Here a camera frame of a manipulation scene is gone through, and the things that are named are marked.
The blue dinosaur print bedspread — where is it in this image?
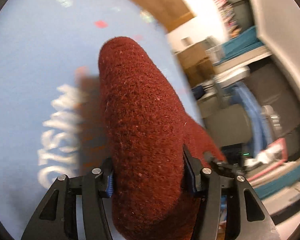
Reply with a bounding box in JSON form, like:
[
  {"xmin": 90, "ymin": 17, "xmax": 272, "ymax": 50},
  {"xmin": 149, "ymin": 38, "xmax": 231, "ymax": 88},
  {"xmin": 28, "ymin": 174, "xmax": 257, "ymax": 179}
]
[{"xmin": 0, "ymin": 0, "xmax": 200, "ymax": 239}]

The blue folded blanket pile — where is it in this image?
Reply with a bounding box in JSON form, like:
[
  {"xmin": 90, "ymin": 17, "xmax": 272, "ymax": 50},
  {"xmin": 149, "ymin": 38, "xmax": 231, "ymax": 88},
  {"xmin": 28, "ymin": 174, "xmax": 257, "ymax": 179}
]
[{"xmin": 228, "ymin": 82, "xmax": 273, "ymax": 158}]

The row of books on shelf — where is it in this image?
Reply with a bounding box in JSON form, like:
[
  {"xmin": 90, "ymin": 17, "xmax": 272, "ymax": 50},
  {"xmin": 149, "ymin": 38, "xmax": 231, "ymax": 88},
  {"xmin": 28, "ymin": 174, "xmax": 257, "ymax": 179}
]
[{"xmin": 213, "ymin": 0, "xmax": 242, "ymax": 39}]

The wall socket plate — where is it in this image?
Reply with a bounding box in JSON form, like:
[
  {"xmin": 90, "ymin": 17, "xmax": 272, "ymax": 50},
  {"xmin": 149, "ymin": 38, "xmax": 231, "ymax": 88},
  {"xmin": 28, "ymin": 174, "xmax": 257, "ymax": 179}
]
[{"xmin": 181, "ymin": 37, "xmax": 193, "ymax": 47}]

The wooden bedside drawer cabinet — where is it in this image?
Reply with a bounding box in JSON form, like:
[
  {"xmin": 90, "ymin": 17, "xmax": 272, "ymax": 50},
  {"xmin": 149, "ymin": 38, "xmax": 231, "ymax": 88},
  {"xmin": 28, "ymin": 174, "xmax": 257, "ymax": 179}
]
[{"xmin": 176, "ymin": 42, "xmax": 215, "ymax": 87}]

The dark red knit sweater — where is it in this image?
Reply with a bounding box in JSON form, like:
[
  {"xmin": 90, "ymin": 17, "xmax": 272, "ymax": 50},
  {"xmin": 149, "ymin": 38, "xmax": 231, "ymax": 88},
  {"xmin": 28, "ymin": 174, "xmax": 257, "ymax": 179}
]
[{"xmin": 98, "ymin": 37, "xmax": 225, "ymax": 239}]

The teal curtain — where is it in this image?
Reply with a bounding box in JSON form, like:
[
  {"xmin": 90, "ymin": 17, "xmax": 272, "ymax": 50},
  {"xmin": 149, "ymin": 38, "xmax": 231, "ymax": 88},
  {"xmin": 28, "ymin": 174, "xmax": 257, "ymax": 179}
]
[{"xmin": 221, "ymin": 25, "xmax": 264, "ymax": 63}]

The grey chair with black legs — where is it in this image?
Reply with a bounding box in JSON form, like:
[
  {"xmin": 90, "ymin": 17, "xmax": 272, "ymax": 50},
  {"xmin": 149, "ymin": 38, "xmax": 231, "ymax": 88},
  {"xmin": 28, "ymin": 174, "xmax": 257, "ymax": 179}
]
[{"xmin": 204, "ymin": 104, "xmax": 253, "ymax": 148}]

